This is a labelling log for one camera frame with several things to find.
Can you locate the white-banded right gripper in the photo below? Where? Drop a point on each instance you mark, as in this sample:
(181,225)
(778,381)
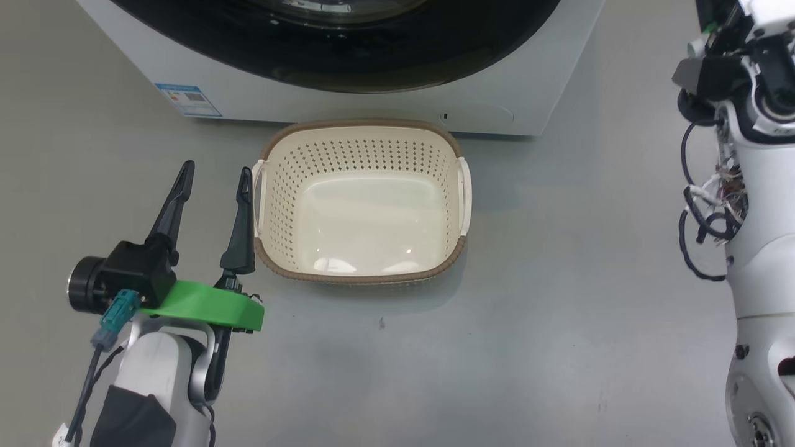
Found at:
(714,77)

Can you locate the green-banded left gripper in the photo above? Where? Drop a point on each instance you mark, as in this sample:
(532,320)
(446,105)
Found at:
(205,305)

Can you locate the black round glass washer door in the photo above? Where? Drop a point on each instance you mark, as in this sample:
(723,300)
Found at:
(348,62)

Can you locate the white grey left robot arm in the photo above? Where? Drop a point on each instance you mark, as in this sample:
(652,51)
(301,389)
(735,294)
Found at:
(155,366)

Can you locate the cream perforated laundry basket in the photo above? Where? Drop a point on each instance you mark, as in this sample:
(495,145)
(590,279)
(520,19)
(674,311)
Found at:
(366,211)

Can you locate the white front-load washing machine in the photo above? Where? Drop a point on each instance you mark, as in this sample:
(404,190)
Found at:
(509,74)

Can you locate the blue white energy label sticker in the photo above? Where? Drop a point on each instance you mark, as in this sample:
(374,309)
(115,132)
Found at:
(189,100)

